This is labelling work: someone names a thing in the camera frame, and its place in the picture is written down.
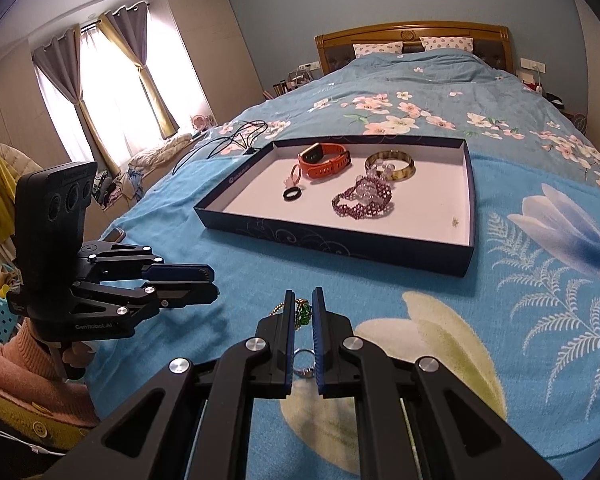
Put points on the wooden headboard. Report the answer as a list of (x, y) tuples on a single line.
[(491, 42)]

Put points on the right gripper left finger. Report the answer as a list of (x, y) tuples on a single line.
[(190, 421)]

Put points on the person left hand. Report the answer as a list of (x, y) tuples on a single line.
[(69, 361)]

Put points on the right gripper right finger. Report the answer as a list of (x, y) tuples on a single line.
[(415, 420)]

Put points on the pink desk fan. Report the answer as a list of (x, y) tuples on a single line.
[(202, 122)]

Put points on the blue floral blanket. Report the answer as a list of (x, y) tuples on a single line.
[(522, 328)]

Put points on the pink sweater forearm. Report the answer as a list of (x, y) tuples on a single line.
[(29, 379)]

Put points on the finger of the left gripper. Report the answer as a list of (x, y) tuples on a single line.
[(177, 297), (177, 272)]

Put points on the orange smart watch band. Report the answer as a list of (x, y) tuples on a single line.
[(323, 160)]

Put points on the clothes on window sill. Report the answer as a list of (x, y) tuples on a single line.
[(147, 160)]

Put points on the left grey yellow curtain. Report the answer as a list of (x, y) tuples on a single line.
[(60, 62)]

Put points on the beige puffer jacket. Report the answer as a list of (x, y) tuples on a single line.
[(19, 164)]

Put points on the tortoiseshell bangle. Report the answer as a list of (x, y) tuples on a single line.
[(390, 166)]

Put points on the right patterned pillow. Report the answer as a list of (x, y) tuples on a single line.
[(449, 42)]

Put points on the navy shallow cardboard tray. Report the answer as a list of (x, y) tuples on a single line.
[(427, 222)]

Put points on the patterned pillow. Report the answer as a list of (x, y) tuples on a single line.
[(394, 47), (449, 42)]

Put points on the smartphone on blanket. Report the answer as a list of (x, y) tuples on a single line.
[(115, 235)]

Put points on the grey yellow curtain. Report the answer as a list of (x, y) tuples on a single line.
[(60, 62), (127, 29)]

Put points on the left patterned pillow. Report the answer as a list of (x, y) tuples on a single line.
[(394, 47)]

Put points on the bed with floral duvet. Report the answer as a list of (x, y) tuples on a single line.
[(447, 93)]

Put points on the right grey yellow curtain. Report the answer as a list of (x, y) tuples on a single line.
[(127, 29)]

